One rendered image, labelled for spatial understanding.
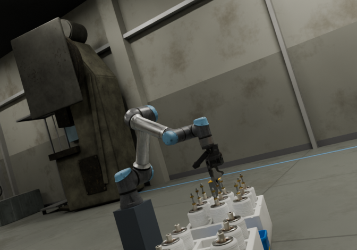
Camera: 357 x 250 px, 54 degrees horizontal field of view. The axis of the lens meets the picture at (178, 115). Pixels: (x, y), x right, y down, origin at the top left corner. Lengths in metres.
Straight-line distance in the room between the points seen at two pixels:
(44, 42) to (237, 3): 2.70
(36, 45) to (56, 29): 0.39
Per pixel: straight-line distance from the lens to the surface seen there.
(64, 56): 5.08
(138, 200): 2.29
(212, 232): 1.79
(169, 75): 5.46
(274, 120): 4.80
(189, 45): 5.29
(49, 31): 5.28
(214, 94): 5.08
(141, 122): 2.02
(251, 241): 1.44
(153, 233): 2.34
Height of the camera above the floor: 0.64
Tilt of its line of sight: 3 degrees up
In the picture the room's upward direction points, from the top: 17 degrees counter-clockwise
